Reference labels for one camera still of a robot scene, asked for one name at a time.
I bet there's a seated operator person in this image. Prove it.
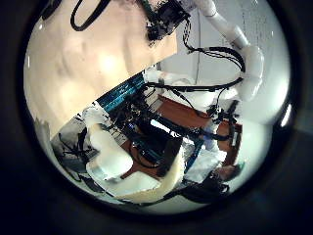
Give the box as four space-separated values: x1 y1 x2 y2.
216 161 246 182

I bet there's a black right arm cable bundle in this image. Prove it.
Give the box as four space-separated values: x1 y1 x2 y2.
143 19 247 94

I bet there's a teal metal rail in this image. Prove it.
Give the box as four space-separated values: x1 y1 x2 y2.
96 72 147 114

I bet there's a black looped cable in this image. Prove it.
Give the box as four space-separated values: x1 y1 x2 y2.
69 0 112 32

